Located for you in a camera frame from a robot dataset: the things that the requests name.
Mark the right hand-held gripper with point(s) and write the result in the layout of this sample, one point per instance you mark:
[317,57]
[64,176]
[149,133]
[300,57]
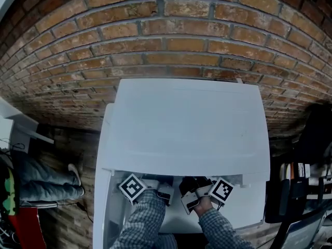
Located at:
[220,191]

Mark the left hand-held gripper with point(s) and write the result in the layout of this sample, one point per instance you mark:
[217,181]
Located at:
[133,188]

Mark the person's right forearm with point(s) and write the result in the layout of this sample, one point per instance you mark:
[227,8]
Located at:
[220,229]

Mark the white square table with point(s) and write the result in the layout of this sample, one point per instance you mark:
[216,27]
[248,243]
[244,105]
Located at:
[241,206]

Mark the white microwave door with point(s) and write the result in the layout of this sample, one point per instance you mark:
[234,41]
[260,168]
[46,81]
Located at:
[103,216]

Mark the person's dark trousers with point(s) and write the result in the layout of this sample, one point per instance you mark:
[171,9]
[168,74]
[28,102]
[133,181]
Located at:
[181,241]

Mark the black bag with white label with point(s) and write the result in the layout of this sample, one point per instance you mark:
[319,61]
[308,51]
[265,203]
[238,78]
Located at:
[298,172]

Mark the black laptop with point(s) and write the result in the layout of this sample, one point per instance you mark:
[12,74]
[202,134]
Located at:
[303,232]

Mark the black office chair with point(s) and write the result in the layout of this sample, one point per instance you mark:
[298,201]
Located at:
[311,144]

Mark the red panel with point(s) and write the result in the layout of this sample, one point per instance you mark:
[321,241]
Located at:
[26,229]

